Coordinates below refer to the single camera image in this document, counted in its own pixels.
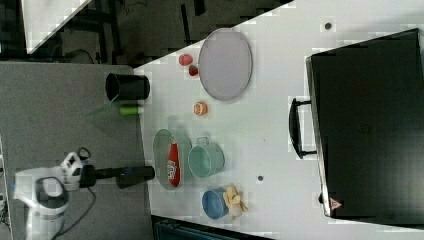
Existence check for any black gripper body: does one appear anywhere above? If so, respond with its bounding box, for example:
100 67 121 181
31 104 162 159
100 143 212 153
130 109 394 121
79 165 155 189

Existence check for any red ketchup bottle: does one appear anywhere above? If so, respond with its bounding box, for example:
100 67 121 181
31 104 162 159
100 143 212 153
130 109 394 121
167 143 181 187

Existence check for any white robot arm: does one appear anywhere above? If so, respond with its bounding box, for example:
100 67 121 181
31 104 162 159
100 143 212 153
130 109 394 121
13 148 155 240

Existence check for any green oval strainer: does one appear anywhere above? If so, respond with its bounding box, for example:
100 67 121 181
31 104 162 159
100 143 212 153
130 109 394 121
153 129 192 191

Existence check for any green lime toy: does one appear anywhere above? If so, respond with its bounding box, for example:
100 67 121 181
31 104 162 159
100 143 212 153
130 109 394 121
119 106 144 116

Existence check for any green slotted spatula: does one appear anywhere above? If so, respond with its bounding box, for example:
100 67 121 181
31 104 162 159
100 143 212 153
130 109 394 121
86 95 119 116

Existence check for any green mug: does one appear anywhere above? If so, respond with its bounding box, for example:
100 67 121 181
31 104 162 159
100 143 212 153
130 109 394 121
188 137 225 179

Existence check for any black cup upper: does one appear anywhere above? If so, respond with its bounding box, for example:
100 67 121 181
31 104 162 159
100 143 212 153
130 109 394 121
105 73 150 101

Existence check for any blue cup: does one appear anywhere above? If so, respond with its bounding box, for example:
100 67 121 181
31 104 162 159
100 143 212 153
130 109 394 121
202 188 229 220

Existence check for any orange slice toy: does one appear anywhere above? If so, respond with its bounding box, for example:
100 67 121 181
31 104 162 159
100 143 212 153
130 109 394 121
193 101 208 116

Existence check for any yellow garlic toy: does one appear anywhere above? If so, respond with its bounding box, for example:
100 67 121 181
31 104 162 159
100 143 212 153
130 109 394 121
223 185 248 220

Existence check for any dark red strawberry toy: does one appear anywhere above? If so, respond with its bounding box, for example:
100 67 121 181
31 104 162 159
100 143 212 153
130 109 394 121
189 65 198 76

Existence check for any light red strawberry toy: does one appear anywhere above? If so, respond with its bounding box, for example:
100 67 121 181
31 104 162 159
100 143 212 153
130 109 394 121
178 54 193 66

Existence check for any grey round plate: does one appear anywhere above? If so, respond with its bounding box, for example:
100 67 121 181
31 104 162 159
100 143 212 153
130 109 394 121
198 28 253 101

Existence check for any silver toaster oven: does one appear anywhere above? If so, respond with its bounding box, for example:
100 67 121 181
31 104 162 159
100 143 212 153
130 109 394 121
305 29 423 229

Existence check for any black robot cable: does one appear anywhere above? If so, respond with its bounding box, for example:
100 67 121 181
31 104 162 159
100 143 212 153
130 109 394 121
49 147 98 240

